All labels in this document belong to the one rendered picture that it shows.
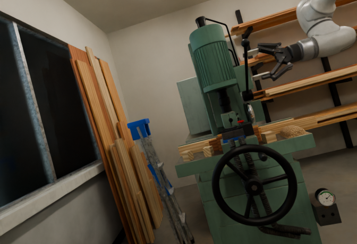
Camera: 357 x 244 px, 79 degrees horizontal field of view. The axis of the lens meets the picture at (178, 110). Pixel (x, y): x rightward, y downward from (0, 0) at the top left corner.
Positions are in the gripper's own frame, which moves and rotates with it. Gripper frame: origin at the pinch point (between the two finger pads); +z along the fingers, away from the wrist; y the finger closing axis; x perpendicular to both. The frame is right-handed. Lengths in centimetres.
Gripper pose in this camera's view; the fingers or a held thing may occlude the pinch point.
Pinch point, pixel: (249, 66)
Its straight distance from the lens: 101.7
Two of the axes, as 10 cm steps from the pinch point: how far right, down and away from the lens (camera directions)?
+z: -9.5, 2.6, 1.7
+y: -1.4, -8.5, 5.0
